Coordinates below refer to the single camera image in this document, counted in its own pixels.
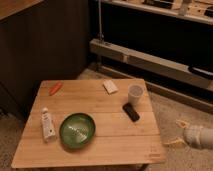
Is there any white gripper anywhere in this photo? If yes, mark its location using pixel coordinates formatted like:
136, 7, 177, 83
164, 120, 202, 148

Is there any black eraser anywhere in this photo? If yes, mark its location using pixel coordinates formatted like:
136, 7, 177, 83
123, 103, 140, 122

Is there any white ceramic cup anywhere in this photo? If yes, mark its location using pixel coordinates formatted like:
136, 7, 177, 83
128, 85, 143, 105

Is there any wooden table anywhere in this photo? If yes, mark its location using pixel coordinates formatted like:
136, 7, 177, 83
12, 79, 165, 169

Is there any white sponge block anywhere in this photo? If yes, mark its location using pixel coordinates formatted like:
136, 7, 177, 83
103, 80, 118, 94

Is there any metal shelf rack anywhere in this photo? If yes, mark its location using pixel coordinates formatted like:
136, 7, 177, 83
89, 0, 213, 110

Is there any green bowl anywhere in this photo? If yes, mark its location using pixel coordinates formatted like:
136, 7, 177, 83
59, 113, 96, 149

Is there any white tube with cap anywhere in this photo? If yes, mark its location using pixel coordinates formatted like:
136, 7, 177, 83
41, 108, 56, 142

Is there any orange carrot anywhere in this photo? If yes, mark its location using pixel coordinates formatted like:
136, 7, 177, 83
49, 82, 63, 96

